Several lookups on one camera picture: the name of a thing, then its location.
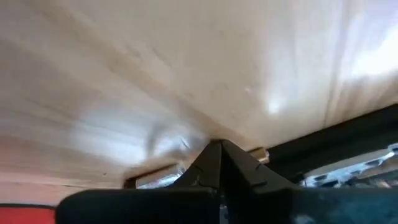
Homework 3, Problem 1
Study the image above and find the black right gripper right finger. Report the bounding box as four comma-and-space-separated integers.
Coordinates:
221, 139, 398, 224

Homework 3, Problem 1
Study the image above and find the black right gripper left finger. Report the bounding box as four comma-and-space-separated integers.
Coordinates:
55, 139, 223, 224

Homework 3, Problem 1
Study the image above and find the red desk lamp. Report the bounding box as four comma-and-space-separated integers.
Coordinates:
0, 203, 57, 224

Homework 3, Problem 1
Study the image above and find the silver metal bracket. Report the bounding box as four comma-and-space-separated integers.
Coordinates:
300, 143, 398, 189

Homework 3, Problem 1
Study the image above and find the black aluminium table frame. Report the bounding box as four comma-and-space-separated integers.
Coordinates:
266, 104, 398, 184

